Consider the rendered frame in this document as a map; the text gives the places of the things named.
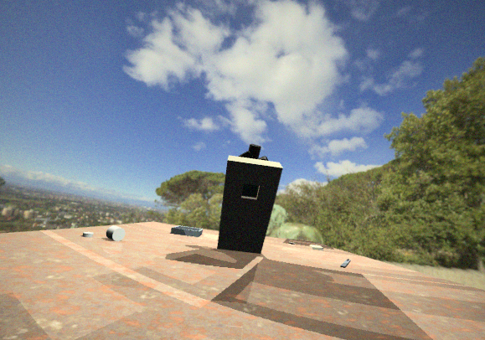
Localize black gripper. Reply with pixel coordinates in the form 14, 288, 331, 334
239, 151, 253, 158

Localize grey flat bar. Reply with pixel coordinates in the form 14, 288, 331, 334
340, 259, 351, 268

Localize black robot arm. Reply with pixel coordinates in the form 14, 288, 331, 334
249, 144, 269, 161

